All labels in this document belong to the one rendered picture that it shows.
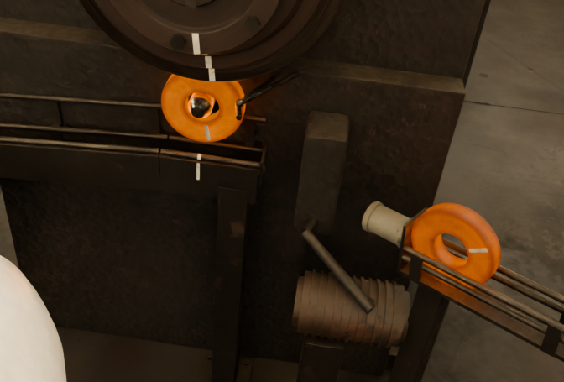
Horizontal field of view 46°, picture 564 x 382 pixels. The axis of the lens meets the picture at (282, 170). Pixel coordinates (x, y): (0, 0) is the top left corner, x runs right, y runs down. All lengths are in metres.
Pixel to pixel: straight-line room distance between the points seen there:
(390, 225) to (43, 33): 0.75
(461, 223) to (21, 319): 0.89
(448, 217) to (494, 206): 1.36
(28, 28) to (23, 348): 1.12
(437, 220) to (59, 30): 0.80
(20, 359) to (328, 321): 1.02
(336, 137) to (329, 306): 0.32
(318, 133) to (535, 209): 1.46
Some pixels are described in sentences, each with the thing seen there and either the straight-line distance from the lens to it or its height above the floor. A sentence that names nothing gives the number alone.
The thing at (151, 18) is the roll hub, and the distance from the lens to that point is 1.05.
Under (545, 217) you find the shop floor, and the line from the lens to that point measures 2.53.
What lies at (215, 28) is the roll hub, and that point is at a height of 1.02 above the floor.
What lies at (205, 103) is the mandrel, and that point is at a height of 0.84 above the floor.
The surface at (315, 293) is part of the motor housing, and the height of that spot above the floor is 0.53.
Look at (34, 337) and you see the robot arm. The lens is 0.32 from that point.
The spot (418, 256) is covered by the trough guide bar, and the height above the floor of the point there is 0.67.
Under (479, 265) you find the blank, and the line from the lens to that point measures 1.15.
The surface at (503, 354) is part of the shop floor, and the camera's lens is 2.01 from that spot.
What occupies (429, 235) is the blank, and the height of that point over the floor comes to 0.71.
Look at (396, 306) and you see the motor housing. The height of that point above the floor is 0.53.
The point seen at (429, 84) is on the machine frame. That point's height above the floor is 0.87.
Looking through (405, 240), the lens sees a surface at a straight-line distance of 1.19.
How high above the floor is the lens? 1.47
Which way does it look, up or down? 37 degrees down
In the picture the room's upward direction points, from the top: 6 degrees clockwise
